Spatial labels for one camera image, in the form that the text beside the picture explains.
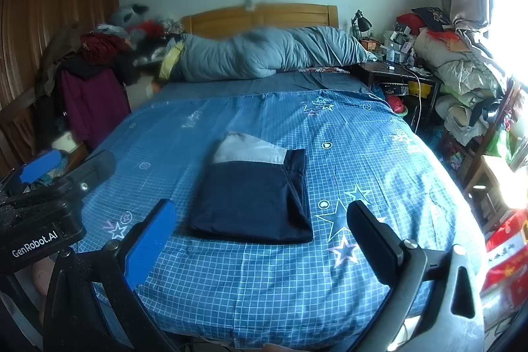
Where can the dark printed cushion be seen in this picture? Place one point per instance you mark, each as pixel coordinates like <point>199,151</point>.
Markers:
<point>431,18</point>

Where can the dark wooden nightstand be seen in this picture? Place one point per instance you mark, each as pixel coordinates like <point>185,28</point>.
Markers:
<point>396,72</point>

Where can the yellow box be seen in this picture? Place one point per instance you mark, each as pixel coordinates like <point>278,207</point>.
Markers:
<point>420,88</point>

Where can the wooden chair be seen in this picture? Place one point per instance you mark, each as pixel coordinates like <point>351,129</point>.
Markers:
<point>489,170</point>

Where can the navy blue pants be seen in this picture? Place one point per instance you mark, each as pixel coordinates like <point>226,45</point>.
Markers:
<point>247,203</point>

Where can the pile of folded bedding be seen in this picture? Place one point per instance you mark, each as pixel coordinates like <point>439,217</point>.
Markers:
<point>462,75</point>

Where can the red cardboard box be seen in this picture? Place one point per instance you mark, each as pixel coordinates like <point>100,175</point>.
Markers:
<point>507,253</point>

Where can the white cabinet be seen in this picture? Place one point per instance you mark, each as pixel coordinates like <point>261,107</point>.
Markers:
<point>140,92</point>

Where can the person's right hand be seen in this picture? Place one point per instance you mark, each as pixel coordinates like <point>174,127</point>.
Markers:
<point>277,348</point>

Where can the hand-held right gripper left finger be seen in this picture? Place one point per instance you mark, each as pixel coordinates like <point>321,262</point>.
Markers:
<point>150,244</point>

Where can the red bag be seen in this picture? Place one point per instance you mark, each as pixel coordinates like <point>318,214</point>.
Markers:
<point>396,104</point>

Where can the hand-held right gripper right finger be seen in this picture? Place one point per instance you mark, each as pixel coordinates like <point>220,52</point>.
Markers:
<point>373,242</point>

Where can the wooden headboard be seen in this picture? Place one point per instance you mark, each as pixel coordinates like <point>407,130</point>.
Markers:
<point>288,16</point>

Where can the grey quilt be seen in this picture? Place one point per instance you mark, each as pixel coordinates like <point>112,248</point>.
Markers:
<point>264,55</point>

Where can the grey plush toy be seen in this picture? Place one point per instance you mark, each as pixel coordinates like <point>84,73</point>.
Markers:
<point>128,14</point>

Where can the person's left hand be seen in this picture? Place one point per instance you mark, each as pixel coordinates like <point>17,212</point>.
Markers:
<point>42,275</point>

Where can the magenta garment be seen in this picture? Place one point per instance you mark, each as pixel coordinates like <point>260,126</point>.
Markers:
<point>95,104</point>

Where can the black desk lamp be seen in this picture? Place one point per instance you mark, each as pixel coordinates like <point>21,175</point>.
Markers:
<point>363,22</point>

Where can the clutter of small bottles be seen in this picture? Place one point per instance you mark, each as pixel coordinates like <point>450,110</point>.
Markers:
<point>398,47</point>

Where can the yellow pillow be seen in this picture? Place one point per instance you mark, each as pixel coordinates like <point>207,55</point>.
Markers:
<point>169,61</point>

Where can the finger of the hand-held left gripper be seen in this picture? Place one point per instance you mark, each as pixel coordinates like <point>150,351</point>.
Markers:
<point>39,168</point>
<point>95,166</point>

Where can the pile of mixed clothes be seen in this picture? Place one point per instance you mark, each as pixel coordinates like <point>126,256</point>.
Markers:
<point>103,47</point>

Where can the blue printed bed sheet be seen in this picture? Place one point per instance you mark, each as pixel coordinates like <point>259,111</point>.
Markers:
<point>288,286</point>

